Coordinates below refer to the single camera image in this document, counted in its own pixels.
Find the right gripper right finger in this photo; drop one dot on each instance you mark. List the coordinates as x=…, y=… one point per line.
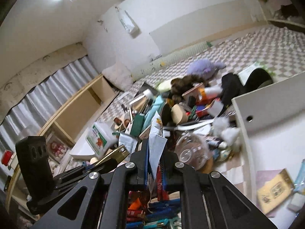
x=209, y=200

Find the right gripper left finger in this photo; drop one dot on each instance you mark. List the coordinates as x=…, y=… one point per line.
x=100, y=201

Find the gold rectangular box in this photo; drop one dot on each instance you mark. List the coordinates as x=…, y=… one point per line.
x=119, y=154

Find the white paper packet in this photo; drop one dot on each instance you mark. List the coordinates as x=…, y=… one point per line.
x=156, y=143

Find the wooden shelf unit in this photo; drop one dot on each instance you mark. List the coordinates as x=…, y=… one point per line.
x=67, y=124

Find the grey curtain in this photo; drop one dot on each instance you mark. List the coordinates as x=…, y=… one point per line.
x=37, y=107

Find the white shallow tray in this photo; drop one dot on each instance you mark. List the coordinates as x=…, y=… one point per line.
x=82, y=150

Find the clear plastic bowl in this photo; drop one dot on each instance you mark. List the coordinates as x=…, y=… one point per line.
x=193, y=150

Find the white green wipes pack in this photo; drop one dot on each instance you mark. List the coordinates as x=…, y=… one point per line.
x=100, y=138

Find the yellow packet in box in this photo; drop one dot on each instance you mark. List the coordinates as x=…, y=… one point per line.
x=275, y=191

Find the white fluffy duster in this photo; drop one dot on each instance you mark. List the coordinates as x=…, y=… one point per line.
x=222, y=129

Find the dark green box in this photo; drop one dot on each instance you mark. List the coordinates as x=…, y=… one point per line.
x=137, y=125

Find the round wooden box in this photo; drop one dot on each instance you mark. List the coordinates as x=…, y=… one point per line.
x=178, y=114

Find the white storage box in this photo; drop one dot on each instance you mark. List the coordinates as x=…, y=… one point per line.
x=271, y=120

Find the teal box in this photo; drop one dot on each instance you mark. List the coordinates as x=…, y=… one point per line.
x=157, y=106

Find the orange white tube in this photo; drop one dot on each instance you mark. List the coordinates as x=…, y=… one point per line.
x=209, y=92

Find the white fluffy cushion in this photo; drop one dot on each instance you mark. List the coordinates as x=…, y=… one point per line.
x=119, y=76

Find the black garment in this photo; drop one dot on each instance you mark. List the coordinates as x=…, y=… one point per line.
x=231, y=88

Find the brown furry toy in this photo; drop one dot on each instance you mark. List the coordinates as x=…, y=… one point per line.
x=182, y=85

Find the purple plush toy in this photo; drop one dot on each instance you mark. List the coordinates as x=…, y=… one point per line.
x=205, y=68

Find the green long bolster pillow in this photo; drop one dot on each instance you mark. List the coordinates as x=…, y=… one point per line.
x=172, y=58

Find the checkered floor mat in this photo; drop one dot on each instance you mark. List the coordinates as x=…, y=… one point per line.
x=279, y=50

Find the open closet with clothes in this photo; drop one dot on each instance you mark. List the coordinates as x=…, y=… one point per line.
x=282, y=13

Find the white wall air conditioner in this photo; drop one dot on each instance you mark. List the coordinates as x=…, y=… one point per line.
x=127, y=22

